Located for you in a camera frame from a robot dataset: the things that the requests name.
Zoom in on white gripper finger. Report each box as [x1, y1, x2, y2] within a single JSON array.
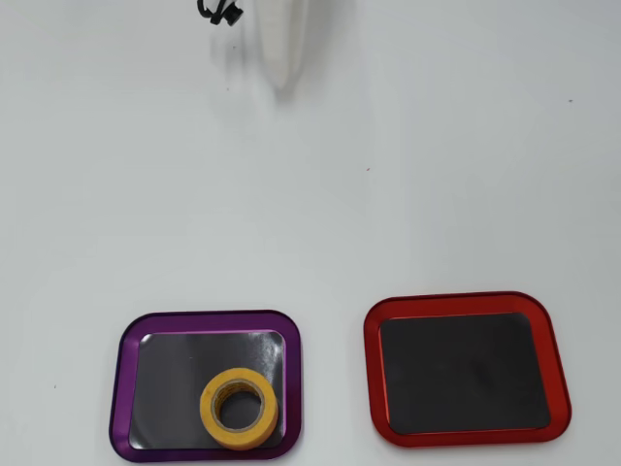
[[256, 0, 312, 101]]

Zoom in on yellow masking tape roll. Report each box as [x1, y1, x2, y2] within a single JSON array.
[[199, 367, 281, 451]]

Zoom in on red metal dish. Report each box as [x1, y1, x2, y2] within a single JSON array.
[[363, 290, 572, 448]]

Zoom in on purple metal dish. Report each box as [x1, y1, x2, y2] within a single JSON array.
[[109, 309, 304, 462]]

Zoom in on black cable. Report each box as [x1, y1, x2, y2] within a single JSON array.
[[196, 0, 243, 26]]

